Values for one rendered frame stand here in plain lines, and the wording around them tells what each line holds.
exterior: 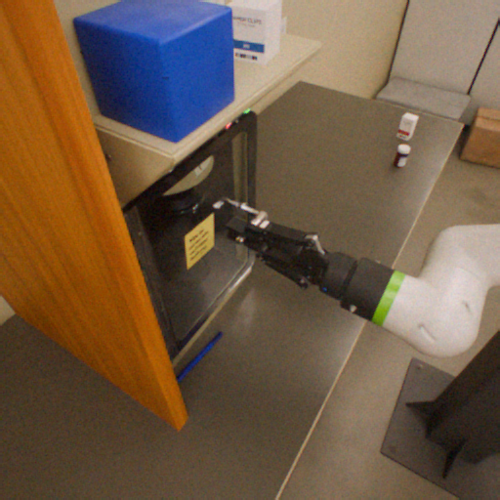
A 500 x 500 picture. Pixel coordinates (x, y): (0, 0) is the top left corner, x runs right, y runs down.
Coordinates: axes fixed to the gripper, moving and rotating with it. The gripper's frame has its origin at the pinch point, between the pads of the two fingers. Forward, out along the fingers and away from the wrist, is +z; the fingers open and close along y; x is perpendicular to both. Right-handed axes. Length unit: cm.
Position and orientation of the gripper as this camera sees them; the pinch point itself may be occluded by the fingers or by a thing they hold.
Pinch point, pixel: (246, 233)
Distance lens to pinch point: 71.9
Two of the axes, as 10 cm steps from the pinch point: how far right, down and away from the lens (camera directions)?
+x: -5.4, 6.3, -5.6
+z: -8.4, -4.0, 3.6
